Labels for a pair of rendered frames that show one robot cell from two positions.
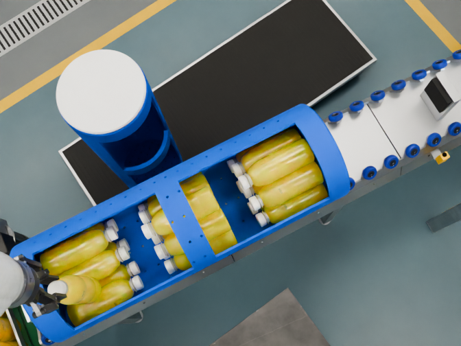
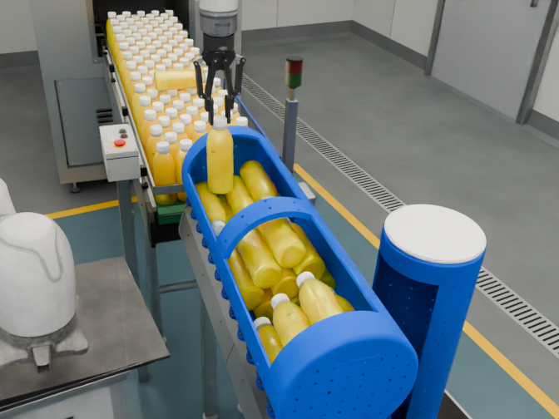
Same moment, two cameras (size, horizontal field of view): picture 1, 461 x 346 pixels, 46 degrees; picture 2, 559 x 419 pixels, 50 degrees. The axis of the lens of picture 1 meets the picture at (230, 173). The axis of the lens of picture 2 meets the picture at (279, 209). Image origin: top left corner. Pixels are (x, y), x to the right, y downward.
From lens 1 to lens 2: 1.19 m
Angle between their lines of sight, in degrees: 58
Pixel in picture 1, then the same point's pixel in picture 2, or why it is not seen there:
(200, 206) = (281, 234)
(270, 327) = (129, 329)
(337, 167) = (308, 347)
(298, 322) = (123, 355)
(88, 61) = (468, 225)
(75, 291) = (215, 138)
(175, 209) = (279, 203)
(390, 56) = not seen: outside the picture
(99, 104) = (418, 229)
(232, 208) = not seen: hidden behind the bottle
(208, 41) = not seen: outside the picture
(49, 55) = (531, 364)
